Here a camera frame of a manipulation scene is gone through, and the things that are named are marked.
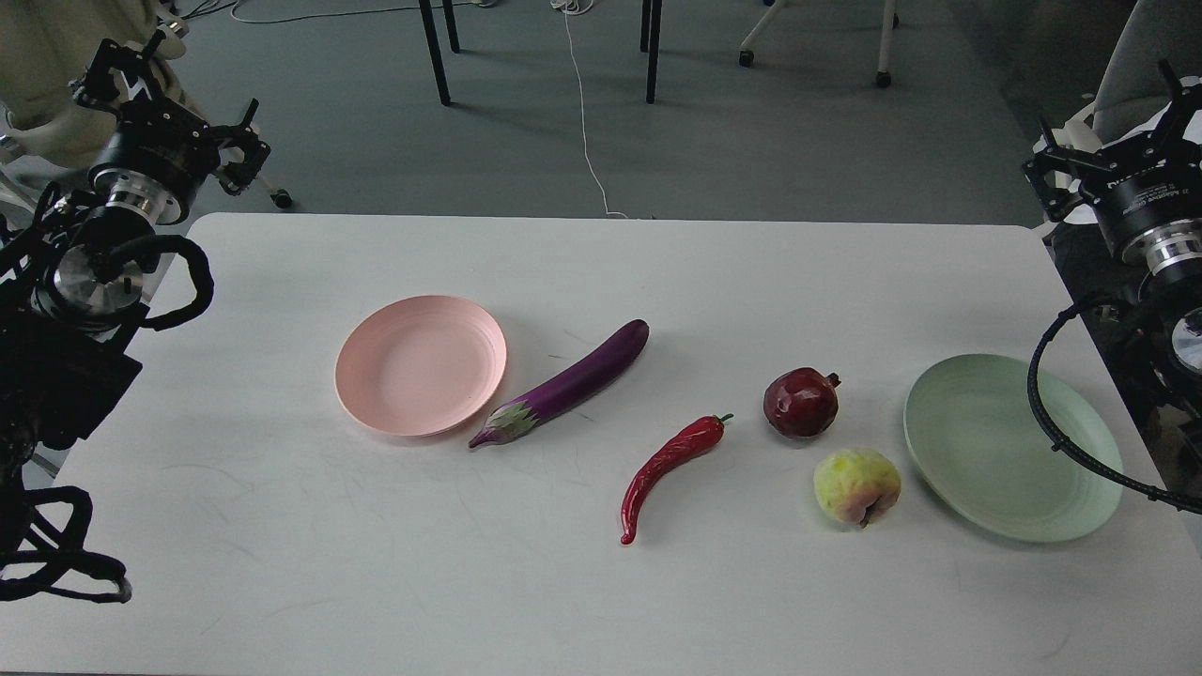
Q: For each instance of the grey office chair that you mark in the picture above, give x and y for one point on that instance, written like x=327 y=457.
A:
x=1138 y=50

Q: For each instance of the pink plastic plate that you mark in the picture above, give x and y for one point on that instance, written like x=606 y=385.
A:
x=420 y=366

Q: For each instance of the white chair base with castors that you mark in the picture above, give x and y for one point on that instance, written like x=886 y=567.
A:
x=889 y=24

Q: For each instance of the green plastic plate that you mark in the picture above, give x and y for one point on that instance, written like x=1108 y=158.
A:
x=976 y=441

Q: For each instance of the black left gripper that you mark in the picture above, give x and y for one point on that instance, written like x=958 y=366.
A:
x=159 y=140

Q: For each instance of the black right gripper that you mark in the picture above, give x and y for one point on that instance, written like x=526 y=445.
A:
x=1148 y=209

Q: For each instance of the dark red pomegranate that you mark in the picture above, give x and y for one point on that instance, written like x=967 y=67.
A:
x=802 y=404

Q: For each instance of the black table leg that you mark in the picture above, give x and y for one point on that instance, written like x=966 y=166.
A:
x=434 y=46
x=649 y=44

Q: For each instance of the beige office chair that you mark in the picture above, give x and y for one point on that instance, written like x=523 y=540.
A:
x=46 y=45

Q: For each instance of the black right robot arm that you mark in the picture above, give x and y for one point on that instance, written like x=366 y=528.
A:
x=1156 y=339

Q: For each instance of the yellow-green peach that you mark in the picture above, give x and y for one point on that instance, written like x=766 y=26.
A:
x=855 y=486

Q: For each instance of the red chili pepper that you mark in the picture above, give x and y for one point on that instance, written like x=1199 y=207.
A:
x=693 y=441

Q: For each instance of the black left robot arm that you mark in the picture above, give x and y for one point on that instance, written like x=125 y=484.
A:
x=91 y=270

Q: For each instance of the purple eggplant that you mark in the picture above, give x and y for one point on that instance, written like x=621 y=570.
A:
x=516 y=418

